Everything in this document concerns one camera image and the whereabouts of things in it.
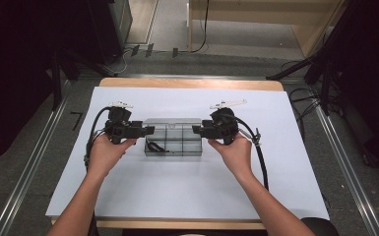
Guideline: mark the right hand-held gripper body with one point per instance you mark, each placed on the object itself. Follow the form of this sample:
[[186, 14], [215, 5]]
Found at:
[[223, 126]]

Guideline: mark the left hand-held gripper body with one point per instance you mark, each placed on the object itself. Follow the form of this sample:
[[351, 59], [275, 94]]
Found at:
[[121, 128]]

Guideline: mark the clear plastic compartment box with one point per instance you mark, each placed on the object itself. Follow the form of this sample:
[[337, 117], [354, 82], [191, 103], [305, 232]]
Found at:
[[177, 137]]

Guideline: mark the person's left hand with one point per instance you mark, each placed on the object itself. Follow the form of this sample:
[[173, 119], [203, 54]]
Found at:
[[106, 155]]

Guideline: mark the person's right hand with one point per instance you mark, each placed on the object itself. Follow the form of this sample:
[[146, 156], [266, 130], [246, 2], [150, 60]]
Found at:
[[234, 155]]

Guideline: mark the wooden table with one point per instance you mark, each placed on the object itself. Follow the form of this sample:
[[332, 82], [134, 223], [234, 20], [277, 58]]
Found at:
[[190, 82]]

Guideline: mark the white table sheet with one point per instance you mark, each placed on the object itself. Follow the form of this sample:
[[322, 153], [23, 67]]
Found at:
[[190, 187]]

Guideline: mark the black metal stand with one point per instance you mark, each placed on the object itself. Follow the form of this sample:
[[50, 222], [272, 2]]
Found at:
[[56, 82]]

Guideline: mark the black cabinet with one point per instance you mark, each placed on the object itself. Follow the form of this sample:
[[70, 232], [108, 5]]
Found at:
[[108, 29]]

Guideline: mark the black chair armrest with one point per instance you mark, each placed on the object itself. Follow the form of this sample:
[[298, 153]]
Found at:
[[93, 226], [323, 227]]

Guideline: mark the black tripod stand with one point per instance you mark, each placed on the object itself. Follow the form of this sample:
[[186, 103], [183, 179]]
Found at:
[[315, 62]]

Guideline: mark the light wooden shelf unit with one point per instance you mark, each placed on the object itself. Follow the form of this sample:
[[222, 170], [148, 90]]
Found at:
[[308, 31]]

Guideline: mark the metal floor rail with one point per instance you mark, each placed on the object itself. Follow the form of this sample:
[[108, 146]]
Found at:
[[29, 170], [347, 170]]

